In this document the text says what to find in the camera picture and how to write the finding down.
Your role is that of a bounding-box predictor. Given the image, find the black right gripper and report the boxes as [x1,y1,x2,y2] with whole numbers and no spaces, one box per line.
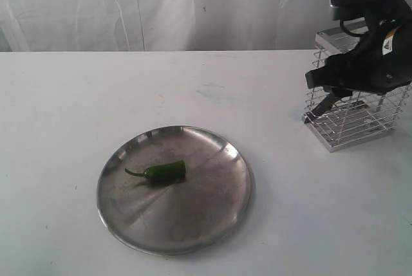
[305,0,411,99]

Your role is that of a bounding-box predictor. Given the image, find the black handled knife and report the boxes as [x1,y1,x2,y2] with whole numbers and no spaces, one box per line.
[312,93,341,118]

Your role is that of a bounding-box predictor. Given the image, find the green chili pepper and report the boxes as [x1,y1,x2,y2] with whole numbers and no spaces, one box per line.
[124,160,187,185]

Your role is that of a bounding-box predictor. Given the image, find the round steel plate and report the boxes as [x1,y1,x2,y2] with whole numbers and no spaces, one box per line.
[97,125,254,255]

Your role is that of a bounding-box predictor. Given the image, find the chrome wire utensil holder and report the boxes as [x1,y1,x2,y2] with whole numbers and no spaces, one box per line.
[302,27,411,152]

